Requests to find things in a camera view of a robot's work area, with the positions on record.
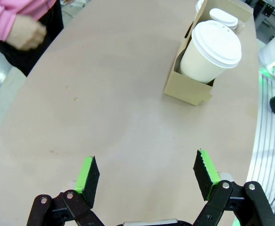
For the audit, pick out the brown cardboard cup carrier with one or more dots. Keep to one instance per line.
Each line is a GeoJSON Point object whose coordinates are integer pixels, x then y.
{"type": "Point", "coordinates": [186, 91]}

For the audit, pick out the person in pink sleeve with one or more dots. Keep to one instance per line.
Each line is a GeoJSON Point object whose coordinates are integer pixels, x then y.
{"type": "Point", "coordinates": [33, 56]}

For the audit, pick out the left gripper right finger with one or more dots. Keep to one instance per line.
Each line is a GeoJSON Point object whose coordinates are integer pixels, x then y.
{"type": "Point", "coordinates": [205, 174]}

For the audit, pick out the white paper cup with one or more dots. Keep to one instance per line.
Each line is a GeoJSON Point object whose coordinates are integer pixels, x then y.
{"type": "Point", "coordinates": [198, 66]}

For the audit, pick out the person's right hand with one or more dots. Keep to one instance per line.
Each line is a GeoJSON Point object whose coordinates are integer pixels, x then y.
{"type": "Point", "coordinates": [26, 33]}

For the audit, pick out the black metal bracket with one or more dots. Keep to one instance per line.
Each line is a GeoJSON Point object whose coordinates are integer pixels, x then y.
{"type": "Point", "coordinates": [266, 11]}

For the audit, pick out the pink sleeved right forearm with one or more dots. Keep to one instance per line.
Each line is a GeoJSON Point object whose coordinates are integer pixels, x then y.
{"type": "Point", "coordinates": [1, 16]}

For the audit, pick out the white plastic cup lid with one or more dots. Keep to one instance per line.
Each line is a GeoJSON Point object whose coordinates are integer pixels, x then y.
{"type": "Point", "coordinates": [217, 42]}
{"type": "Point", "coordinates": [199, 5]}
{"type": "Point", "coordinates": [223, 17]}

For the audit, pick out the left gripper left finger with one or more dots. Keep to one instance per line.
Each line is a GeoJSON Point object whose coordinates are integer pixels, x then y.
{"type": "Point", "coordinates": [88, 183]}

